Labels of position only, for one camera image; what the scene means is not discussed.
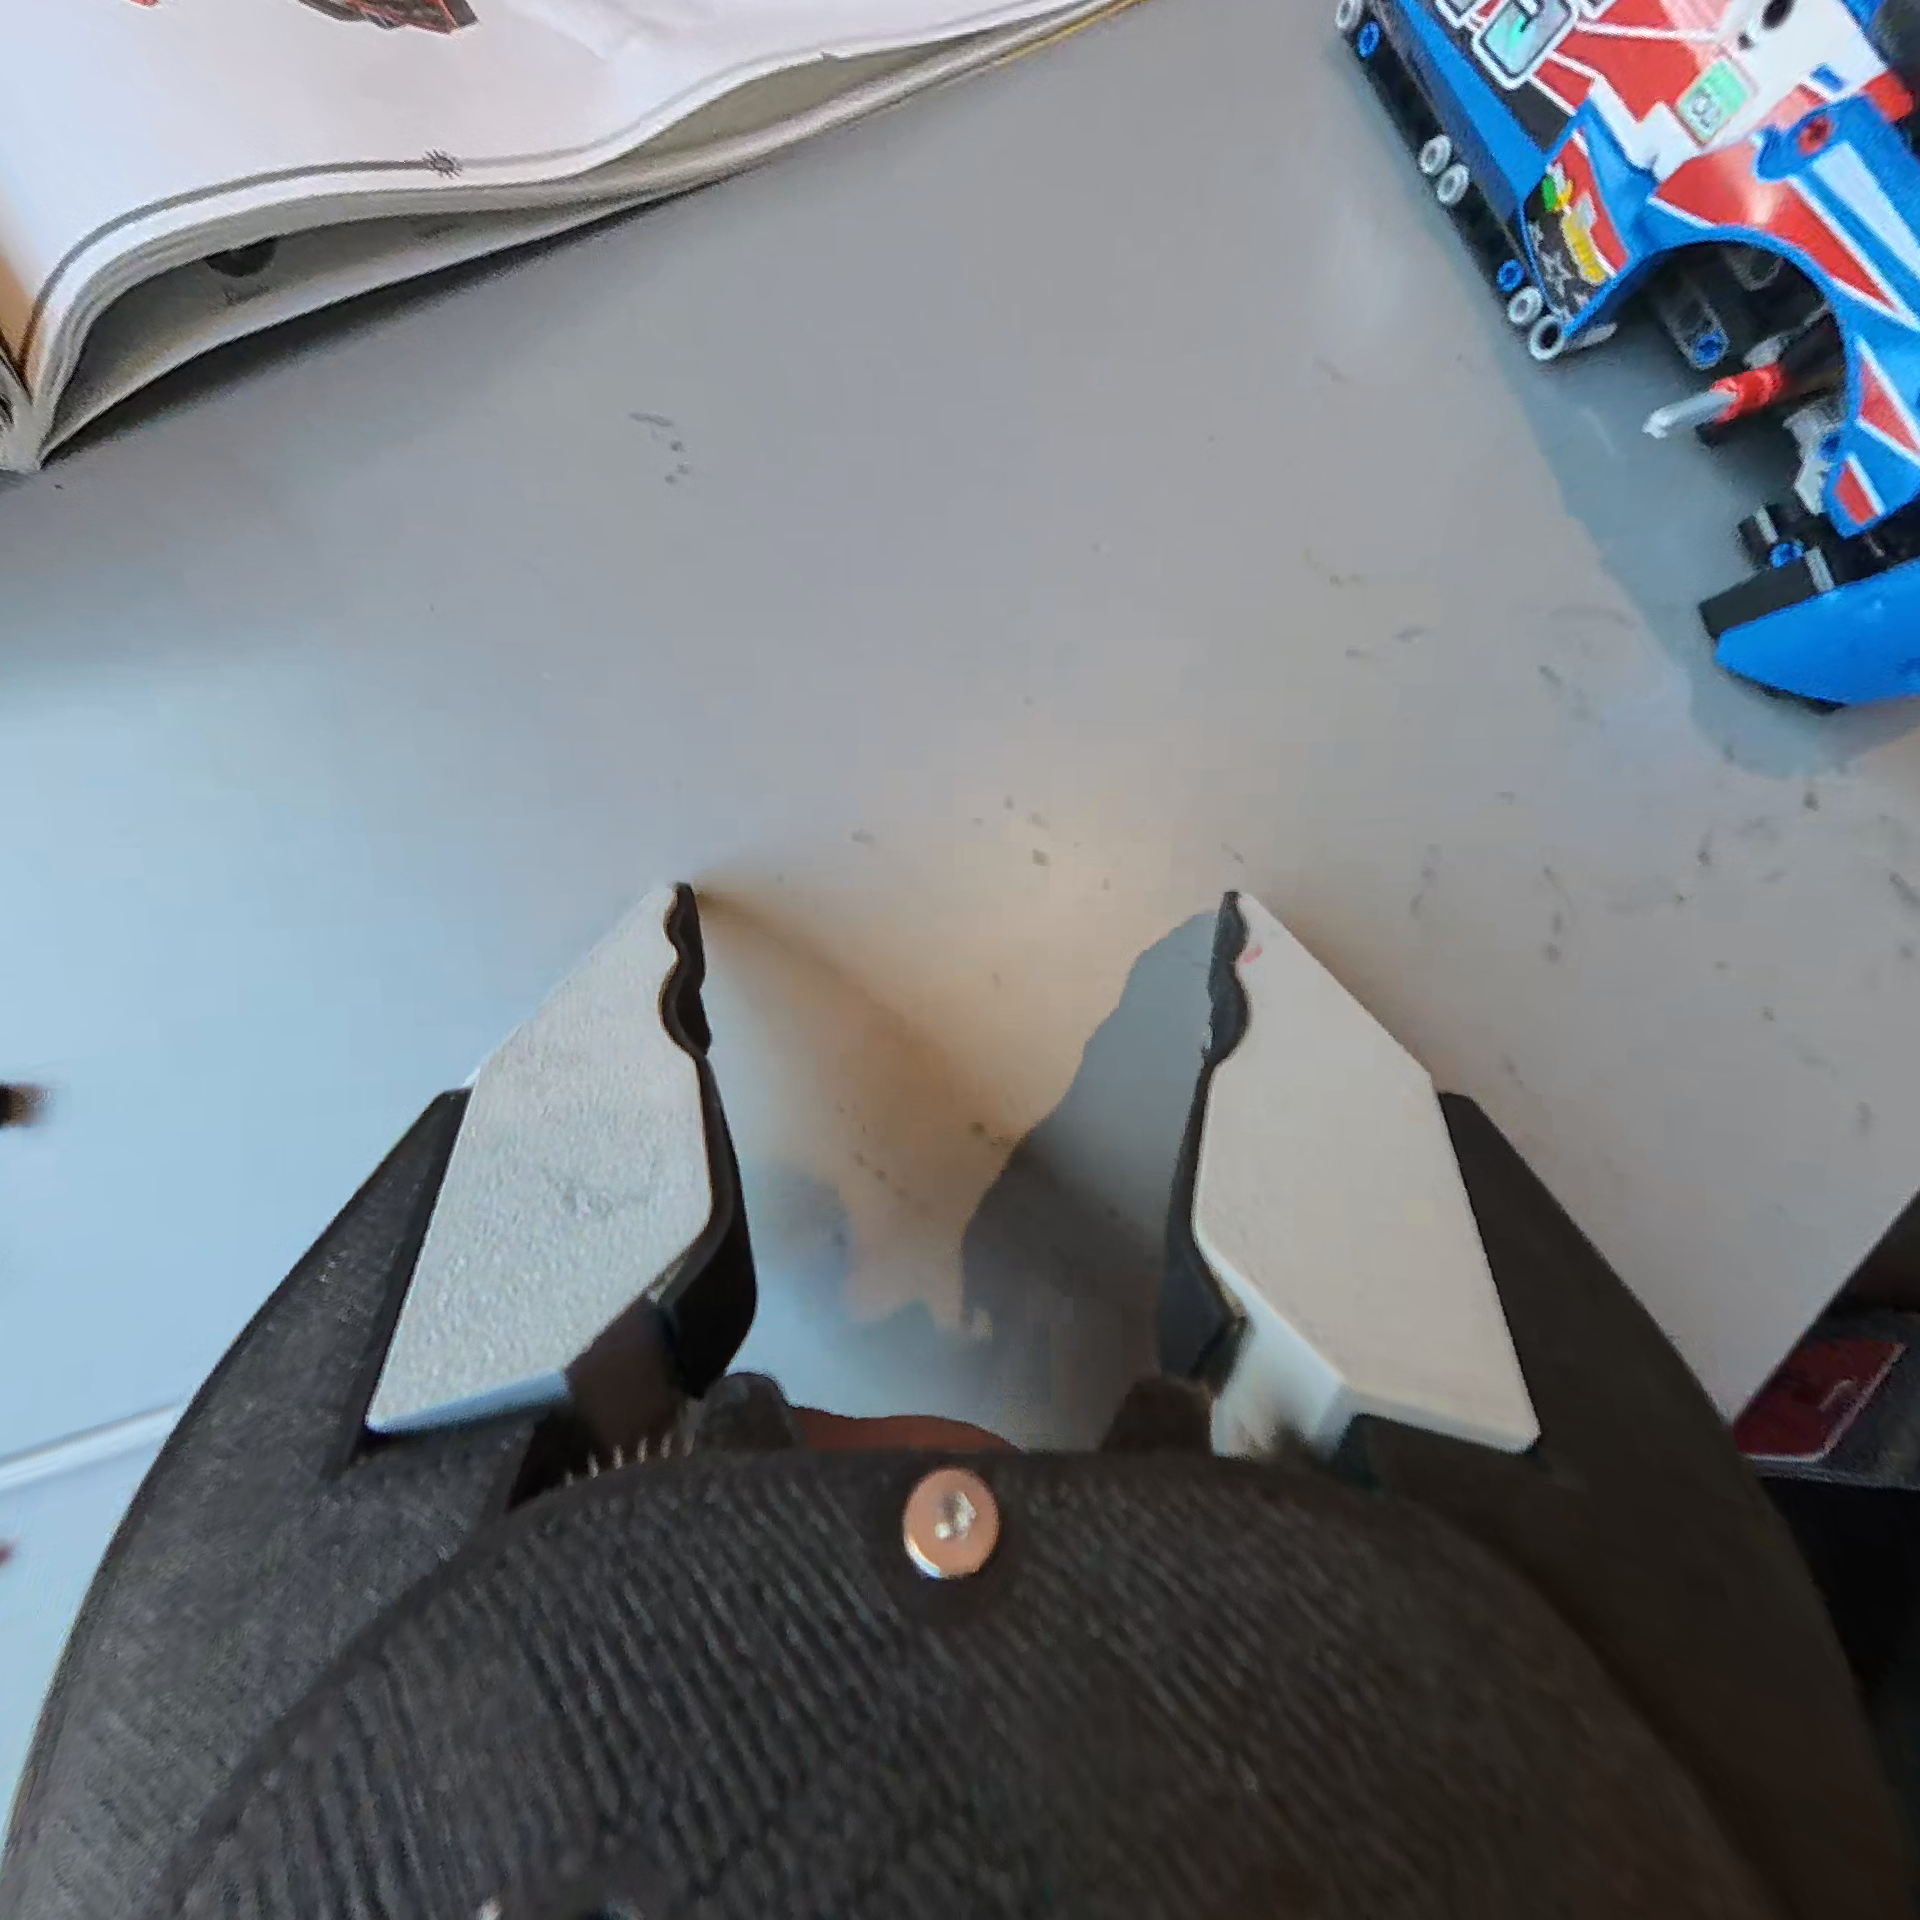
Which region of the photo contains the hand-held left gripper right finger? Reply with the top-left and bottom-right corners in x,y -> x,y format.
1161,891 -> 1543,1456

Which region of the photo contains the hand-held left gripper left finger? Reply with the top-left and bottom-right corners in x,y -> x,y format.
363,883 -> 757,1434

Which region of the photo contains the red blue black brick car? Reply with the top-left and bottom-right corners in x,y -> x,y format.
1334,0 -> 1920,711

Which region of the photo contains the instruction booklet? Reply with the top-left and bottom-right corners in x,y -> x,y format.
0,0 -> 1126,472

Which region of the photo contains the grey desk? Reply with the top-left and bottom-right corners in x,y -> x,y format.
0,0 -> 1920,1802

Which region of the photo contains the red card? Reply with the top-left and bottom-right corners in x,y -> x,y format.
1737,1335 -> 1907,1464

